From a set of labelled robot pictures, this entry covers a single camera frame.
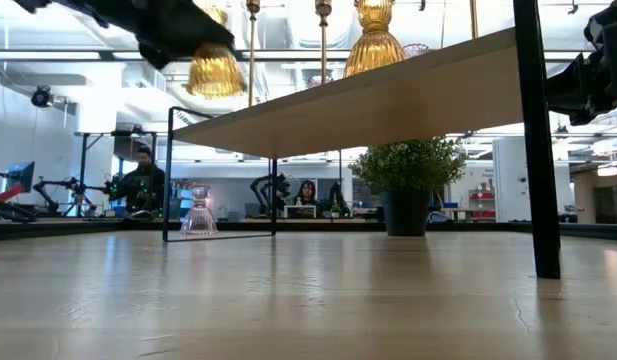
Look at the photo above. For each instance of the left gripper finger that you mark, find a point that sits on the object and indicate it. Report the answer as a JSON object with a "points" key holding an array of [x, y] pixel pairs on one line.
{"points": [[198, 35]]}

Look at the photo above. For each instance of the amber ribbed glass candle holder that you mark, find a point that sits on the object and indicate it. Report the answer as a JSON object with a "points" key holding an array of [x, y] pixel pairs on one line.
{"points": [[375, 50], [215, 75]]}

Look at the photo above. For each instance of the pink ribbed glass candle holder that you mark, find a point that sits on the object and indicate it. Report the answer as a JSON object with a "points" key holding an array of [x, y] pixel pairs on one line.
{"points": [[314, 81], [199, 220]]}

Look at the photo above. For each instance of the short brass candlestick holder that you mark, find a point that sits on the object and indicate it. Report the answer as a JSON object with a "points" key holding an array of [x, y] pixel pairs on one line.
{"points": [[323, 45]]}

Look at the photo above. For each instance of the clear glass bowl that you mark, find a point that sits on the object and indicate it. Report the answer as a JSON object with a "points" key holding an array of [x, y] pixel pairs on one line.
{"points": [[417, 51]]}

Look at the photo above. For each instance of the black background robot arm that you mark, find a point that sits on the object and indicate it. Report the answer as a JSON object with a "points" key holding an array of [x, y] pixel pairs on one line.
{"points": [[268, 190], [338, 197]]}

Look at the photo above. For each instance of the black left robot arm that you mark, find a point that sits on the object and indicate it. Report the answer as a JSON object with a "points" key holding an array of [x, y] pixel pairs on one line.
{"points": [[73, 7]]}

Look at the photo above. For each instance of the black ceiling spotlight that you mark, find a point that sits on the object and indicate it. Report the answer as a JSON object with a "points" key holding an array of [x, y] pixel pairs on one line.
{"points": [[42, 96]]}

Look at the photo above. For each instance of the white cabinet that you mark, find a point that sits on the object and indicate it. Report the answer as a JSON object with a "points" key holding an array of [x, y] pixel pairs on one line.
{"points": [[510, 185]]}

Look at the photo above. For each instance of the person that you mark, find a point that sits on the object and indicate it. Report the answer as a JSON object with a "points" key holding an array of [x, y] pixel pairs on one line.
{"points": [[306, 192], [143, 185]]}

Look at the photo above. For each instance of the red storage shelf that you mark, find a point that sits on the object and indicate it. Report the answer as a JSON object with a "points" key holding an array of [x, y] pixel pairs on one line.
{"points": [[482, 205]]}

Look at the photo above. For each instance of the background monitor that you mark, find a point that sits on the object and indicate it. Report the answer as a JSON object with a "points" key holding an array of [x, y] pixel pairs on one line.
{"points": [[22, 175]]}

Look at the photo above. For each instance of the wooden shelf with black legs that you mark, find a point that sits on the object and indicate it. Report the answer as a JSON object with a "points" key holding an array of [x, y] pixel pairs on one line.
{"points": [[388, 105]]}

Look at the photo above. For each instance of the white framed screen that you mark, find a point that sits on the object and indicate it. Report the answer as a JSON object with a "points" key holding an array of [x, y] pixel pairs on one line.
{"points": [[300, 212]]}

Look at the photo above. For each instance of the green plant in dark pot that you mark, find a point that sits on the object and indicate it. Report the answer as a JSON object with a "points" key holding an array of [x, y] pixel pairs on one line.
{"points": [[405, 165]]}

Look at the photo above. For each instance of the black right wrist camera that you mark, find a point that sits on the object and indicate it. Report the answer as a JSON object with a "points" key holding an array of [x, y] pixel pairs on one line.
{"points": [[610, 25]]}

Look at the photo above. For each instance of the black background rig frame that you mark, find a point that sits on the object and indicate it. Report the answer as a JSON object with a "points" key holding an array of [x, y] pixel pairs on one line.
{"points": [[82, 160]]}

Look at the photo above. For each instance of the black aluminium table frame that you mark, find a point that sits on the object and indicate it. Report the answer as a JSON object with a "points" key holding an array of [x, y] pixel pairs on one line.
{"points": [[63, 231]]}

